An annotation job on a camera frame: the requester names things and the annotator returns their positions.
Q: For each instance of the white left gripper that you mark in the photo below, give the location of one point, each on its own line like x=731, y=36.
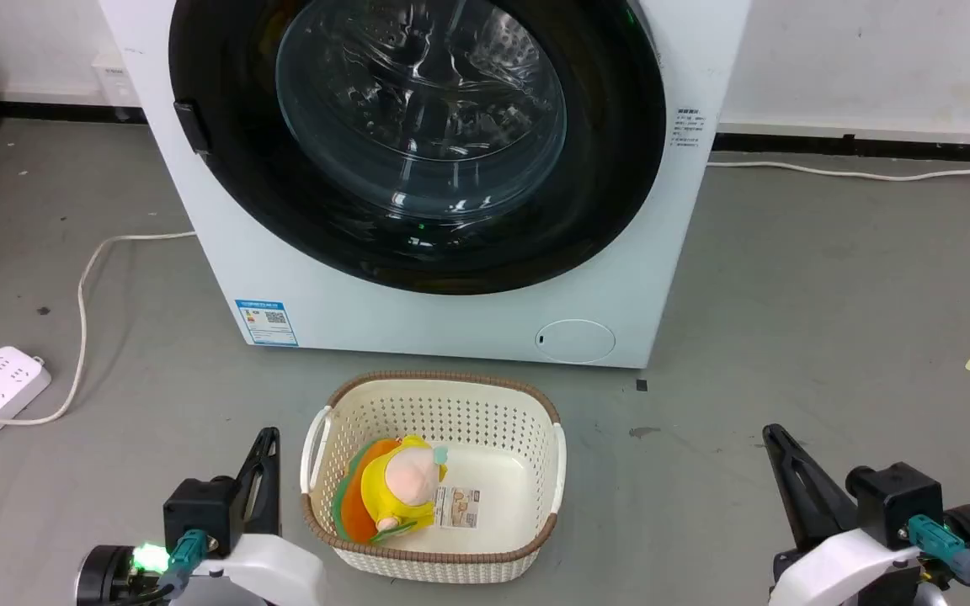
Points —
x=270, y=572

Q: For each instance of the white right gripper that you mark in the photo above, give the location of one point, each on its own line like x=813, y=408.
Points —
x=847, y=568

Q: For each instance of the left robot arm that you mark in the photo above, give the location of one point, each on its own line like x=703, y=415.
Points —
x=106, y=574

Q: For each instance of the round black glass washer door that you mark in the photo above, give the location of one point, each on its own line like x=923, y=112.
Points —
x=232, y=194

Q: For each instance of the white front-load washing machine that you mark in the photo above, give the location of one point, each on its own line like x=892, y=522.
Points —
x=687, y=50

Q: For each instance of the yellow orange plush toy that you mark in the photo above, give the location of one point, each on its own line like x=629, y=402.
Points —
x=397, y=492

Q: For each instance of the blue energy label sticker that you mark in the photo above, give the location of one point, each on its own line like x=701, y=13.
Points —
x=266, y=322

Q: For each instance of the paper label in basket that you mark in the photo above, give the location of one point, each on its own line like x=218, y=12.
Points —
x=457, y=507

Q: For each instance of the cream perforated laundry basket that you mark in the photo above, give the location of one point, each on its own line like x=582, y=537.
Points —
x=485, y=421

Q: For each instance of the round white filter cover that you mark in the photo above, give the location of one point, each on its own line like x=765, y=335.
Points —
x=575, y=341

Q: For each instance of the small printed text sticker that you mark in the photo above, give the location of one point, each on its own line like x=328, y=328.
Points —
x=689, y=127

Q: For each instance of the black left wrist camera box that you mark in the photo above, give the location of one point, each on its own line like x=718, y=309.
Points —
x=199, y=507

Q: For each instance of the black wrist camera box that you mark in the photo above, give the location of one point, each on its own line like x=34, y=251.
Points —
x=893, y=498
x=199, y=507

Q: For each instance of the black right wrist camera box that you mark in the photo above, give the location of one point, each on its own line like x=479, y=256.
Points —
x=893, y=498

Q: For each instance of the white wall outlet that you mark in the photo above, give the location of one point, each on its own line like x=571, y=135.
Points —
x=114, y=82

